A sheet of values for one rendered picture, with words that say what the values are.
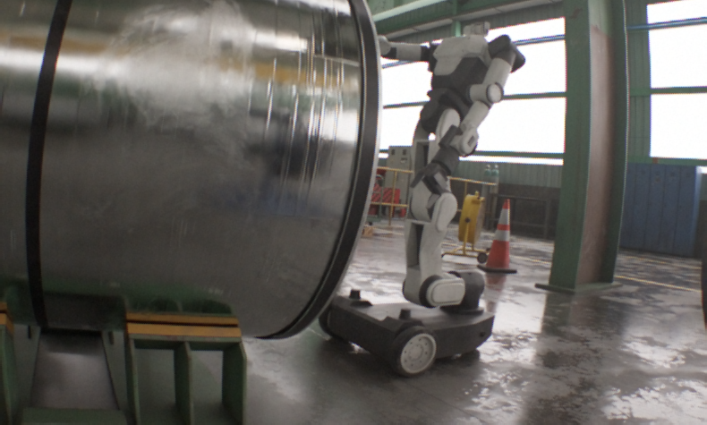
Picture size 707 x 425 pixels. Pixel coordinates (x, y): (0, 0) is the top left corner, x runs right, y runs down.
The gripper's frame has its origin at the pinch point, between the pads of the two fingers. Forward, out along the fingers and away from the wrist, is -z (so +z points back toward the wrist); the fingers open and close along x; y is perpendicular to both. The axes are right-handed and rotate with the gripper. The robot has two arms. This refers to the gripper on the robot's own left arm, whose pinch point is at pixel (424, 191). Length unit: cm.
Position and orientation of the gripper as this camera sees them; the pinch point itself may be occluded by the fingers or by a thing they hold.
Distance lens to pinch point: 183.6
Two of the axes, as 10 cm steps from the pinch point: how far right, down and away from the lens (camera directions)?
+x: -5.6, -6.6, -5.0
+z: 5.8, -7.5, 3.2
